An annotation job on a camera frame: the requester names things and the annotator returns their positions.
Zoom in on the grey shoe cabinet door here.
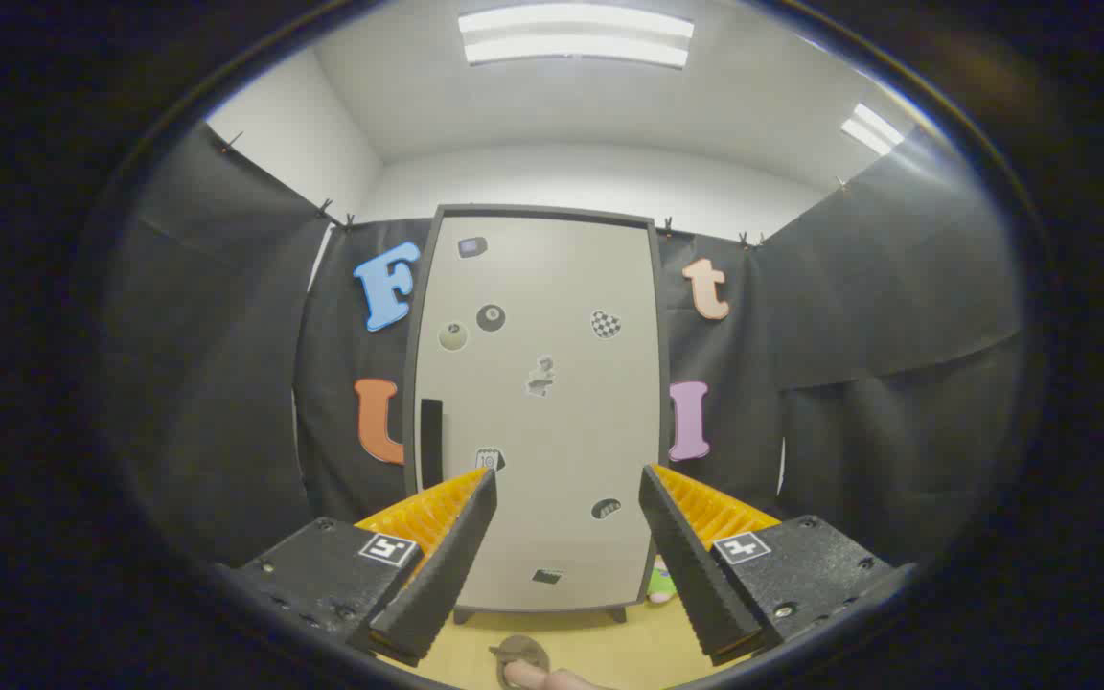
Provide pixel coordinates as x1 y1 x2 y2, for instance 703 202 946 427
413 215 663 612

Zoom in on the grey shoe cabinet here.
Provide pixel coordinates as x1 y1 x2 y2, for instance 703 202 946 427
403 203 673 626

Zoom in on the large ceiling light panel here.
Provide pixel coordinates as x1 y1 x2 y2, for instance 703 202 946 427
458 3 695 70

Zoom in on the brown fuzzy shoe with bow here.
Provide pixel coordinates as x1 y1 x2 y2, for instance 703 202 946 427
489 634 551 689

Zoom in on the black door handle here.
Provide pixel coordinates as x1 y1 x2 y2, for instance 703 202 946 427
419 399 444 490

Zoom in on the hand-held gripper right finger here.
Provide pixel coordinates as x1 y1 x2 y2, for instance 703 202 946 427
638 464 900 668

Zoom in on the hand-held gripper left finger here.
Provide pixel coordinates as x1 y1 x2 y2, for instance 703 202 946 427
236 468 498 668

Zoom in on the small ceiling light panel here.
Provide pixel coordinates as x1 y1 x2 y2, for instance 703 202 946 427
839 103 906 156

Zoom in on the black backdrop cloth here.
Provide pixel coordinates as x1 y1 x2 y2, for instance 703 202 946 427
102 125 1027 576

